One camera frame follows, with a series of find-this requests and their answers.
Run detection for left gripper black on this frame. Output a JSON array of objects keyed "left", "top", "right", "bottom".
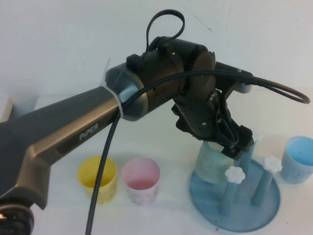
[{"left": 172, "top": 89, "right": 254, "bottom": 161}]

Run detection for pale green plastic cup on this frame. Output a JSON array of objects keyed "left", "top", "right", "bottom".
[{"left": 195, "top": 141, "right": 239, "bottom": 184}]

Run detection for blue cup stand white caps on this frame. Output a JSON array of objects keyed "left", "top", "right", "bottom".
[{"left": 189, "top": 133, "right": 284, "bottom": 233}]

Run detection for pink plastic cup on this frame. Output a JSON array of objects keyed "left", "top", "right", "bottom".
[{"left": 121, "top": 158, "right": 162, "bottom": 206}]

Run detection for light blue plastic cup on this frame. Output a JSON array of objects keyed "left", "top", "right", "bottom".
[{"left": 280, "top": 136, "right": 313, "bottom": 184}]

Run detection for yellow plastic cup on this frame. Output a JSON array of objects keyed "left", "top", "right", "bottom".
[{"left": 77, "top": 156, "right": 118, "bottom": 205}]

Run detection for white zip tie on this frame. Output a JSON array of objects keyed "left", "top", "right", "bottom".
[{"left": 100, "top": 58, "right": 126, "bottom": 118}]

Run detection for beige wooden board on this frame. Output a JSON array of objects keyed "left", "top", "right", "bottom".
[{"left": 0, "top": 96, "right": 14, "bottom": 123}]

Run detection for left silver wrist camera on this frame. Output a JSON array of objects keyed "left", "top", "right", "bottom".
[{"left": 235, "top": 82, "right": 253, "bottom": 95}]

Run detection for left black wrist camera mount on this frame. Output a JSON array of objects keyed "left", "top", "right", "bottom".
[{"left": 214, "top": 60, "right": 254, "bottom": 98}]

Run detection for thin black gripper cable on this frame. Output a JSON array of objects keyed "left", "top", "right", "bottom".
[{"left": 146, "top": 9, "right": 186, "bottom": 56}]

